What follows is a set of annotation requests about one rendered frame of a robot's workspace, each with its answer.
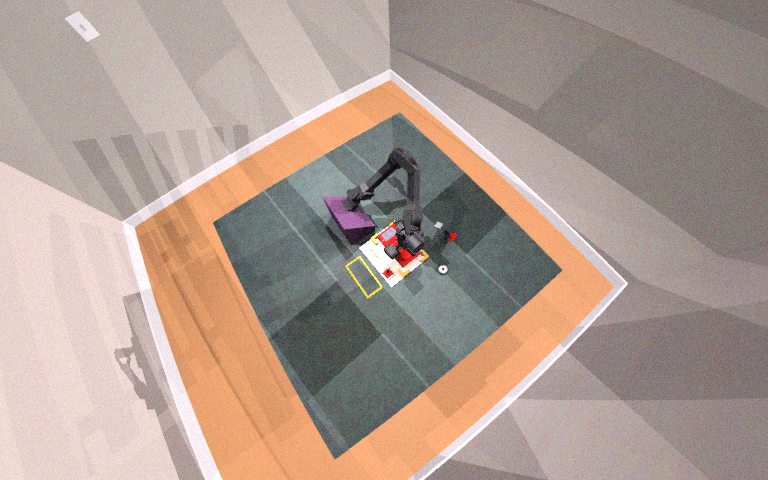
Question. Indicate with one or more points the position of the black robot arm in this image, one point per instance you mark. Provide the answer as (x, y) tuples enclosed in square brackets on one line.
[(412, 214)]

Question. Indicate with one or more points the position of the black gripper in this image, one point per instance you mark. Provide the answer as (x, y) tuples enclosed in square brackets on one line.
[(393, 251)]

